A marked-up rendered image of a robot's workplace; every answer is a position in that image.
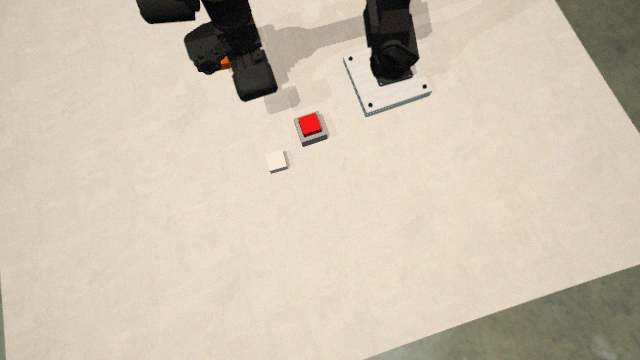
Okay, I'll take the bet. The orange block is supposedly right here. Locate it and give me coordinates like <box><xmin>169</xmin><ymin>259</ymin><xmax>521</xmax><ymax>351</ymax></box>
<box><xmin>218</xmin><ymin>56</ymin><xmax>231</xmax><ymax>71</ymax></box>

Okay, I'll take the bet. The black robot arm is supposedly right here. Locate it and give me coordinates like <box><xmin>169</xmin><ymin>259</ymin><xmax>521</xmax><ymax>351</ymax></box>
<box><xmin>136</xmin><ymin>0</ymin><xmax>420</xmax><ymax>87</ymax></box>

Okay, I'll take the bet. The red button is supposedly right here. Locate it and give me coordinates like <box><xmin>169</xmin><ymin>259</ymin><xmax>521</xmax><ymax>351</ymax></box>
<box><xmin>294</xmin><ymin>111</ymin><xmax>327</xmax><ymax>147</ymax></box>

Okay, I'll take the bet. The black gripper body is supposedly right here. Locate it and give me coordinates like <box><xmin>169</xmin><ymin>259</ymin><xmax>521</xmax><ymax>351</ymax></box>
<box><xmin>211</xmin><ymin>5</ymin><xmax>278</xmax><ymax>103</ymax></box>

